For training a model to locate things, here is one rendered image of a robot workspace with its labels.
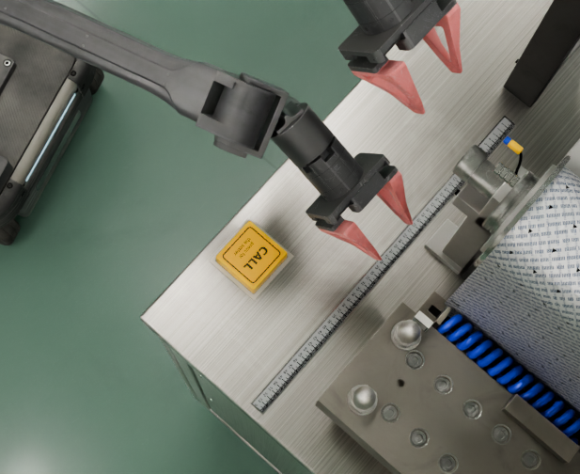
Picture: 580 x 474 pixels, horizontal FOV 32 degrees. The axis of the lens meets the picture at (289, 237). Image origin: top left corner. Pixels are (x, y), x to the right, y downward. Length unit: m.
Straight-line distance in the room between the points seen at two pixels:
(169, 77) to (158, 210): 1.22
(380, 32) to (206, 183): 1.44
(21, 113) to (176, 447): 0.78
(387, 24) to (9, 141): 1.35
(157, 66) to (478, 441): 0.57
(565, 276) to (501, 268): 0.07
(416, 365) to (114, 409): 1.14
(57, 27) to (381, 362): 0.54
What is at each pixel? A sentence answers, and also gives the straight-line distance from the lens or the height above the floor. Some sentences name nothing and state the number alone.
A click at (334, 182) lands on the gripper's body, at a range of 1.17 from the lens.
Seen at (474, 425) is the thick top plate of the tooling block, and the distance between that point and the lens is 1.25.
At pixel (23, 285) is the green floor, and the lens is 2.36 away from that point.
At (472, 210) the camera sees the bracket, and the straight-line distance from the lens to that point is 1.19.
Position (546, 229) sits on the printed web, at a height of 1.31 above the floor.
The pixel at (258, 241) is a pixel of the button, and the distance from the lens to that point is 1.37.
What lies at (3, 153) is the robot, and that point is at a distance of 2.20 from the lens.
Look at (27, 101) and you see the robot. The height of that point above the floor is 0.24.
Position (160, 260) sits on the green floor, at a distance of 2.32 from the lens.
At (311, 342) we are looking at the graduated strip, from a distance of 1.37.
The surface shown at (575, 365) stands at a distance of 1.15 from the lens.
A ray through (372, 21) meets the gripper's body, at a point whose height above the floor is 1.39.
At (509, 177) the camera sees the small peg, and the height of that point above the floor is 1.26.
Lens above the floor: 2.25
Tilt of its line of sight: 75 degrees down
